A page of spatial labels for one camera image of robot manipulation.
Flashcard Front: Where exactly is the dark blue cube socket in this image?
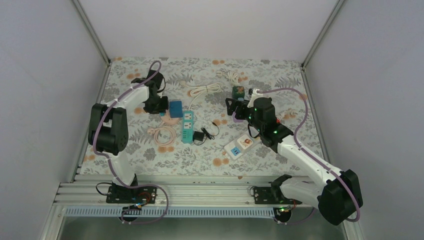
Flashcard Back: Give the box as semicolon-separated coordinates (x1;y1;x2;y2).
169;101;183;119

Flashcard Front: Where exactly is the white power strip cord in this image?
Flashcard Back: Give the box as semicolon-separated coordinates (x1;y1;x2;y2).
279;109;297;121

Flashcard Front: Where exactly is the teal power strip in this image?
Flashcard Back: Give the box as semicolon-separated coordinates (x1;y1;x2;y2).
182;110;194;144

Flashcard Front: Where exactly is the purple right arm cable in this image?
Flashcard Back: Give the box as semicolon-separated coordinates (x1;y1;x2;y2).
258;87;361;227

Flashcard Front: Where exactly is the white cartoon cube plug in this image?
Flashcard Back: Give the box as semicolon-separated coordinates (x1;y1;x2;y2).
236;134;254;151

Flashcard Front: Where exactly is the white multicolour power strip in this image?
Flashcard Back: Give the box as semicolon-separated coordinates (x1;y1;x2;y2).
223;131;261;160

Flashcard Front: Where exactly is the pink round power socket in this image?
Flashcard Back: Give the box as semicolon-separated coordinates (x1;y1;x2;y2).
160;112;181;126

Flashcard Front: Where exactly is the white coiled cable right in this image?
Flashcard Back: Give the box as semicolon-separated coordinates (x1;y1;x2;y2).
218;71;244;85

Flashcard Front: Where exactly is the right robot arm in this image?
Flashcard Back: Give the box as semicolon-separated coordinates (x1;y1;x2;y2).
225;97;363;226

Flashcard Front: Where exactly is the black plug adapter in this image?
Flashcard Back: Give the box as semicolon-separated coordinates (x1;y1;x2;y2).
192;122;220;146

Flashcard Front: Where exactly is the white coiled cable left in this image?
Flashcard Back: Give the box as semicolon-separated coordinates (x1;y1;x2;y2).
183;81;225;110

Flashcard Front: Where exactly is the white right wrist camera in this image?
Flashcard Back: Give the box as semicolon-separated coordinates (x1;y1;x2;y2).
247;88;264;108

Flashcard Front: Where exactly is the dark green cube socket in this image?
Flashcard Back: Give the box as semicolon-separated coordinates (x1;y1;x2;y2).
231;86;245;100

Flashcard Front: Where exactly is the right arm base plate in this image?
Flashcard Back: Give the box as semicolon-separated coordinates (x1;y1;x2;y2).
249;186;303;205

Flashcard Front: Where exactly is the white coiled cable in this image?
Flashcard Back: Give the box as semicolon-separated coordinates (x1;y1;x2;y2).
183;81;225;110
218;71;244;85

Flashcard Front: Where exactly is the blue slotted cable duct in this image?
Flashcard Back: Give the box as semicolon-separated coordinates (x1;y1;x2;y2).
63;206;275;219

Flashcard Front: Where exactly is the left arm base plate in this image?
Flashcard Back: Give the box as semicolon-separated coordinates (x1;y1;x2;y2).
105;185;157;204

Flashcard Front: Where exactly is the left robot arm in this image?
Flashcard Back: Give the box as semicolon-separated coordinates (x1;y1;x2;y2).
88;69;169;203

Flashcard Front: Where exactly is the aluminium rail base frame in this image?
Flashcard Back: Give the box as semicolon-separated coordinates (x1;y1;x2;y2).
53;174;276;207

